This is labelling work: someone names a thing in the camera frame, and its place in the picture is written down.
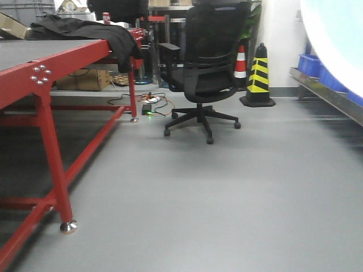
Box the black office chair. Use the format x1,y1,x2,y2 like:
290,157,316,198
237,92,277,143
159,1,251,144

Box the green potted plant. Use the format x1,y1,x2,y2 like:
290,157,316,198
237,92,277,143
240,1,262,40

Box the open cardboard box on workbench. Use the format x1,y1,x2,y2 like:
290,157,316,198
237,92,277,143
0,13,30,40

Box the red metal workbench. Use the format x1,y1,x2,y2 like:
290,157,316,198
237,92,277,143
1,40,138,270

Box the cardboard box under workbench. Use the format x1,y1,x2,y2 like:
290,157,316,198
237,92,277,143
56,69,111,91

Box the black power adapter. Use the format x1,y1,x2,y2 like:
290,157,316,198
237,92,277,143
141,104,153,115

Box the large blue tray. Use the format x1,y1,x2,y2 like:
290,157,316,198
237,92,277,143
300,1,362,105

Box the small blue bin on shelf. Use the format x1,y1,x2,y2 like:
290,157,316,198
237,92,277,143
297,54,320,78

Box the red soda can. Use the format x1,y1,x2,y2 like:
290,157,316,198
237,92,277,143
102,12,111,25

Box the steel shelf rail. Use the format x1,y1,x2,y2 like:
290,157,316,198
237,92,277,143
289,67,362,126

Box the yellow black traffic cone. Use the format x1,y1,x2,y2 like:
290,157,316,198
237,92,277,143
239,42,276,107

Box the red white traffic cone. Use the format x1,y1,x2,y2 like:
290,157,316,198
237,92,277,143
234,45,247,89

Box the black cloth on workbench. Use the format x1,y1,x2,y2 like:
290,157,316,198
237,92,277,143
26,14,143,73

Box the orange cable on floor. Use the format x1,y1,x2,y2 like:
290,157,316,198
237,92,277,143
107,91,176,118

